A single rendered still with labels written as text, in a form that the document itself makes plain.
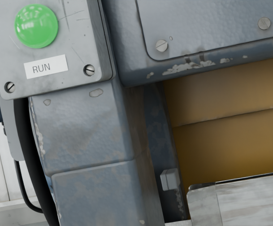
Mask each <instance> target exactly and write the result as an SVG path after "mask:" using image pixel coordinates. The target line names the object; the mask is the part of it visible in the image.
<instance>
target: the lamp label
mask: <svg viewBox="0 0 273 226"><path fill-rule="evenodd" d="M24 67H25V71H26V77H27V79H30V78H36V77H40V76H44V75H48V74H54V73H58V72H63V71H67V70H68V67H67V63H66V58H65V54H64V55H60V56H54V57H50V58H46V59H41V60H37V61H32V62H28V63H24Z"/></svg>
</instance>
